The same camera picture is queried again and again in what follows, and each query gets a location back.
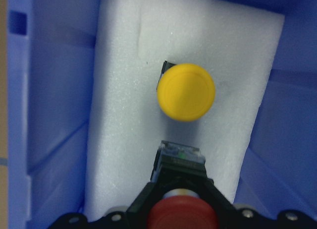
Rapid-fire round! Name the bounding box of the left blue bin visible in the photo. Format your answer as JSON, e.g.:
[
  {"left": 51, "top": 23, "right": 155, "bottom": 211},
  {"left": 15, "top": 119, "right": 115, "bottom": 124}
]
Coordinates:
[{"left": 7, "top": 0, "right": 317, "bottom": 229}]

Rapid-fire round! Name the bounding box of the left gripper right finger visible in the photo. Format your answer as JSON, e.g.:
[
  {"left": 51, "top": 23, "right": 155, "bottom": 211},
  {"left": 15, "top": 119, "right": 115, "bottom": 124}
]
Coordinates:
[{"left": 198, "top": 178, "right": 236, "bottom": 229}]

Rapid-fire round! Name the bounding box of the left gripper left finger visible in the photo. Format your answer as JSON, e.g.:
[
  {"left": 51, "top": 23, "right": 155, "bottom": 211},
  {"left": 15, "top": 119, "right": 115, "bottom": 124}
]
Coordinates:
[{"left": 126, "top": 182, "right": 163, "bottom": 229}]

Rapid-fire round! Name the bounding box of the red push button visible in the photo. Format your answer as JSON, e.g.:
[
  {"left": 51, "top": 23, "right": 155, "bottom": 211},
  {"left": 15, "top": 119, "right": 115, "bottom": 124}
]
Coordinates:
[{"left": 147, "top": 140, "right": 219, "bottom": 229}]

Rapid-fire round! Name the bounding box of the yellow push button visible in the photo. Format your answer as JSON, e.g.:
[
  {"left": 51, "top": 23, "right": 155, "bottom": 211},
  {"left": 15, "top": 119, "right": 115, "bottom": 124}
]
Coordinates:
[{"left": 157, "top": 61, "right": 216, "bottom": 122}]

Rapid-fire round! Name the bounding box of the white foam pad left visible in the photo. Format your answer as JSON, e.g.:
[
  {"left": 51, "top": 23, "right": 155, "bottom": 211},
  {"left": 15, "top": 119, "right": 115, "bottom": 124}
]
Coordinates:
[{"left": 84, "top": 0, "right": 285, "bottom": 221}]

